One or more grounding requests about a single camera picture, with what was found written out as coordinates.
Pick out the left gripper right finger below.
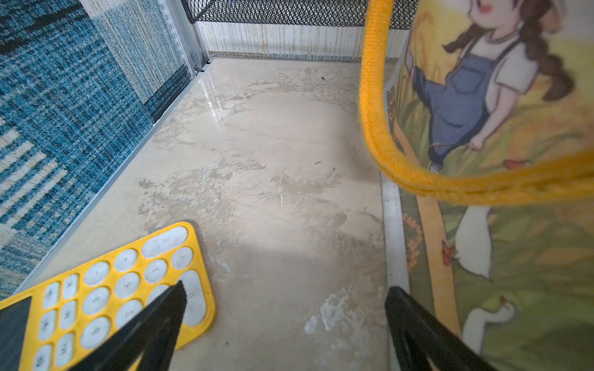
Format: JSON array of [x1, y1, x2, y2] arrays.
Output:
[[385, 286, 493, 370]]

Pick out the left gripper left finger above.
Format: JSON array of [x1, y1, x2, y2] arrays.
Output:
[[71, 281, 187, 370]]

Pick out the white canvas tote bag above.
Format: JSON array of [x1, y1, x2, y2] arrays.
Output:
[[360, 1, 593, 370]]

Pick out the yellow calculator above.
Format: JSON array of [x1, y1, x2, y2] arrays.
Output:
[[1, 222, 217, 370]]

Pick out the black mesh shelf rack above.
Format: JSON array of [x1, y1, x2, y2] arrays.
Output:
[[180, 0, 421, 31]]

